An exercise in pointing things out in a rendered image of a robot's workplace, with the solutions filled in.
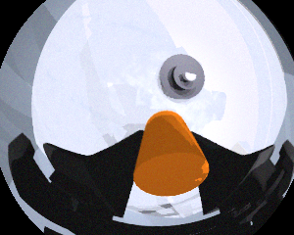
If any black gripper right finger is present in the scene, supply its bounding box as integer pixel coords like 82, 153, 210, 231
191, 130, 275, 215

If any orange knob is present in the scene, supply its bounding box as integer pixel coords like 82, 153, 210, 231
134, 110, 209, 197

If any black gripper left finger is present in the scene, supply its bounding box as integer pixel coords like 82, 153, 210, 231
42, 129, 144, 218

